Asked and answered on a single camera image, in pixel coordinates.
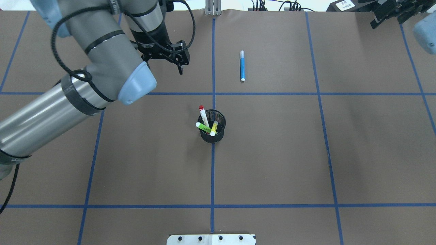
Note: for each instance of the green highlighter pen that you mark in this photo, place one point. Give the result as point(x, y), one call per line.
point(203, 127)

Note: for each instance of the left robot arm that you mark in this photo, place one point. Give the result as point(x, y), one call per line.
point(118, 37)

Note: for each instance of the black mesh pen cup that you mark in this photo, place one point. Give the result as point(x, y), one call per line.
point(211, 125)

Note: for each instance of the blue pen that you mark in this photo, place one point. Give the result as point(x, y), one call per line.
point(242, 66)

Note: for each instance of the aluminium post at table edge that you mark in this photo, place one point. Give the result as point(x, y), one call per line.
point(213, 8)

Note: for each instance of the black labelled box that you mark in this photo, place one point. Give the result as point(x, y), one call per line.
point(344, 6)

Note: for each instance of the red capped white pen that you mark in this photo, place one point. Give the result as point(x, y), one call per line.
point(203, 115)

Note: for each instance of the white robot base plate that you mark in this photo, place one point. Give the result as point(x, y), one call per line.
point(211, 239)

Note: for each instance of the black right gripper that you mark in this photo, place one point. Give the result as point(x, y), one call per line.
point(390, 13)

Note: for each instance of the yellow highlighter pen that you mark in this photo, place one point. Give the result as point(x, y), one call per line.
point(214, 128)

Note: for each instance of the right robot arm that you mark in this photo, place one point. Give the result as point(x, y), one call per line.
point(424, 31)

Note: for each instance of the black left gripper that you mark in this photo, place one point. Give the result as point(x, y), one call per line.
point(152, 38)

